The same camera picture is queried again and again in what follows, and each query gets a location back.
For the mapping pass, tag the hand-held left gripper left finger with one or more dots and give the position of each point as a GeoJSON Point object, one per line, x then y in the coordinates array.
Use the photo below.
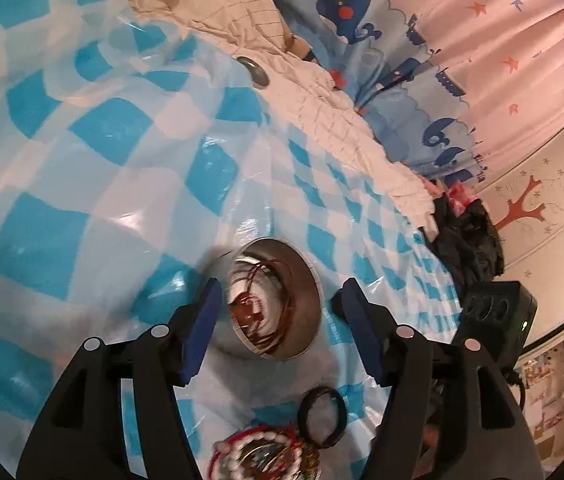
{"type": "Point", "coordinates": [201, 330]}

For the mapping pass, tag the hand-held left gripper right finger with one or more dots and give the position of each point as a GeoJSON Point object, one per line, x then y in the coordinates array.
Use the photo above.
{"type": "Point", "coordinates": [362, 335]}

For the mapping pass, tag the round metal tin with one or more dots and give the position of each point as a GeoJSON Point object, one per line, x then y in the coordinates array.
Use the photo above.
{"type": "Point", "coordinates": [307, 310]}

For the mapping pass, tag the black cloth pile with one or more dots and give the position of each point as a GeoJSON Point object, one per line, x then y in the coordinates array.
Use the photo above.
{"type": "Point", "coordinates": [467, 245]}

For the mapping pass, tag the cluttered shelf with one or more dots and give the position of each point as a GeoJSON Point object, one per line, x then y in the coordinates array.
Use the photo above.
{"type": "Point", "coordinates": [562, 395]}

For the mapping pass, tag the pink cloth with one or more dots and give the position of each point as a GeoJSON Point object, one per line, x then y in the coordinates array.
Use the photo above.
{"type": "Point", "coordinates": [457, 195]}

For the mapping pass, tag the blue checked plastic sheet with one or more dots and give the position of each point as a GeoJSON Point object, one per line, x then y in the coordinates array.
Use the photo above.
{"type": "Point", "coordinates": [61, 160]}

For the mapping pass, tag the pink star print curtain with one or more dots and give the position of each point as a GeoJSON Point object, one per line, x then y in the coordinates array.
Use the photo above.
{"type": "Point", "coordinates": [512, 85]}

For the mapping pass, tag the round metal tin lid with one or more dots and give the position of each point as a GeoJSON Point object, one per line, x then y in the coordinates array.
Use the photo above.
{"type": "Point", "coordinates": [254, 71]}

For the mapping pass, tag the beige quilted blanket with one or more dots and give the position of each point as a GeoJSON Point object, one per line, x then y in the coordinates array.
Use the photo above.
{"type": "Point", "coordinates": [242, 5]}

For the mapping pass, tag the whale print curtain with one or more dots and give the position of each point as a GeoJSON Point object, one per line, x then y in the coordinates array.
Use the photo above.
{"type": "Point", "coordinates": [357, 5]}

